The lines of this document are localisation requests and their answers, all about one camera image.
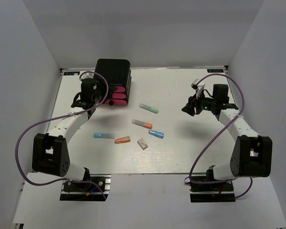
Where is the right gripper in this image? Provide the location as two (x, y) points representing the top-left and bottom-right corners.
(182, 89), (217, 116)

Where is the black pink drawer cabinet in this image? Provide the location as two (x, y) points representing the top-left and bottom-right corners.
(95, 59), (132, 105)

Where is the green highlighter pen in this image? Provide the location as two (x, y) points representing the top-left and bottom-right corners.
(139, 103), (159, 114)

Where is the light blue highlighter pen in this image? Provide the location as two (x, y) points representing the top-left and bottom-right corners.
(93, 133), (115, 139)

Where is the dark blue highlighter pen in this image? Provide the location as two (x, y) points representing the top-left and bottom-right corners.
(148, 130), (164, 139)

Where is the orange highlighter pen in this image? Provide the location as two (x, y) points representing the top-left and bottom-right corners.
(132, 119), (153, 129)

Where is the white eraser box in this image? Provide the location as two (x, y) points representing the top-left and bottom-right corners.
(137, 138), (148, 150)

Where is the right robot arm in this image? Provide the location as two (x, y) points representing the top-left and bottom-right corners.
(182, 82), (273, 190)

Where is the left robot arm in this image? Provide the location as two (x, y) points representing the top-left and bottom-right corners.
(32, 78), (117, 190)

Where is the right blue label sticker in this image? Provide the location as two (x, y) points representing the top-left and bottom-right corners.
(207, 69), (224, 73)

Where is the blue label sticker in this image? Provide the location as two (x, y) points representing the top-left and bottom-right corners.
(207, 69), (224, 73)
(63, 71), (80, 76)

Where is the left blue label sticker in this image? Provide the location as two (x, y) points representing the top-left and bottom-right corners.
(63, 71), (80, 76)

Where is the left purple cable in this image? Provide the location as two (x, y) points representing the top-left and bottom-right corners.
(18, 71), (109, 201)

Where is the purple cable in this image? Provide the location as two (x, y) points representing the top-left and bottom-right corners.
(184, 73), (254, 200)
(18, 71), (109, 201)

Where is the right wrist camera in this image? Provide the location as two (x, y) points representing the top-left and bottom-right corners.
(191, 79), (205, 99)

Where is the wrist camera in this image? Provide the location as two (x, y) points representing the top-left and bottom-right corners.
(79, 73), (93, 81)
(191, 79), (205, 99)

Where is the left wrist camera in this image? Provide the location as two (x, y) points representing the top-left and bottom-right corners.
(79, 73), (93, 81)

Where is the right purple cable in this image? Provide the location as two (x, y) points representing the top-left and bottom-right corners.
(184, 73), (254, 200)

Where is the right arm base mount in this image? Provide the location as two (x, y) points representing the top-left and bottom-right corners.
(184, 177), (235, 203)

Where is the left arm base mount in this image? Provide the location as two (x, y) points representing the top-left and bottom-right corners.
(60, 175), (111, 202)

